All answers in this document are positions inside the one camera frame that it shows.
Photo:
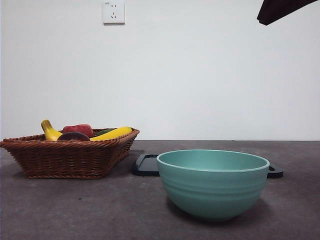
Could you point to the yellow banana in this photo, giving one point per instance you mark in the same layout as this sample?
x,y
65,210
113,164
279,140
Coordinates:
x,y
51,132

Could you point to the brown wicker basket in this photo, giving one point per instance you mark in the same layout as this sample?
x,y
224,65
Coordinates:
x,y
65,160

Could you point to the teal ribbed bowl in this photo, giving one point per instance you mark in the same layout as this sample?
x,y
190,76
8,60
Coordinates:
x,y
213,192

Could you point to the white wall socket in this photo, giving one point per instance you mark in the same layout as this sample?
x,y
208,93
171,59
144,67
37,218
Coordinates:
x,y
113,12

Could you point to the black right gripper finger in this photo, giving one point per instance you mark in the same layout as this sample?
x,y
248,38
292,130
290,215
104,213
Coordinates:
x,y
275,10

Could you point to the black rectangular tray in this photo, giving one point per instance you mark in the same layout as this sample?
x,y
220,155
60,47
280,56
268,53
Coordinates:
x,y
145,166

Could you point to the dark purple plum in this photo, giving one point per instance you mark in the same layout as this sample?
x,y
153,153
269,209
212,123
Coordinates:
x,y
73,137

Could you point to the green vegetable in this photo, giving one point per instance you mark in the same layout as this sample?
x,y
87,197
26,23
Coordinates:
x,y
103,131

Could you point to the red apple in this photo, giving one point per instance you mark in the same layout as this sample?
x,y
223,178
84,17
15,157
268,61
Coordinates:
x,y
77,128

